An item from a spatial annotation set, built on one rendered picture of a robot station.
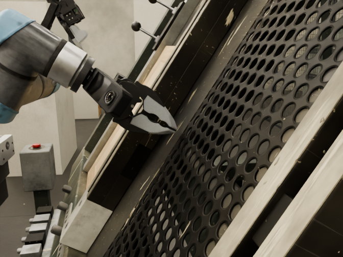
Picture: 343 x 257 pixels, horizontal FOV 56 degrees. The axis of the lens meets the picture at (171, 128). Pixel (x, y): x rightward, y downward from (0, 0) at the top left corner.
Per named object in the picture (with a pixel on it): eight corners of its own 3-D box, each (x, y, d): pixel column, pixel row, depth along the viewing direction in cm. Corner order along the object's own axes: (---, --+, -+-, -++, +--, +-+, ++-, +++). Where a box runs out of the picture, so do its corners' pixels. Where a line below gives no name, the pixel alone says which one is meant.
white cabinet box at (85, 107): (71, 113, 642) (68, 77, 624) (101, 113, 648) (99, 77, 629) (67, 119, 599) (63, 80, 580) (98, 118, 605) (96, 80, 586)
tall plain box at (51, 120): (30, 149, 427) (14, 10, 382) (77, 148, 433) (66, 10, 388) (4, 176, 341) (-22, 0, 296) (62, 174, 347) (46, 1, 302)
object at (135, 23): (159, 47, 121) (131, 29, 123) (165, 38, 120) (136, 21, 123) (156, 44, 117) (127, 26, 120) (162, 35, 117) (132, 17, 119)
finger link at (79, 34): (92, 44, 118) (78, 20, 116) (78, 51, 119) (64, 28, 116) (93, 44, 121) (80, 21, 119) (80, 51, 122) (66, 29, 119)
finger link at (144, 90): (167, 98, 62) (128, 74, 60) (169, 100, 61) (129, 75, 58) (154, 119, 63) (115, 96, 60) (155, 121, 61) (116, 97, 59)
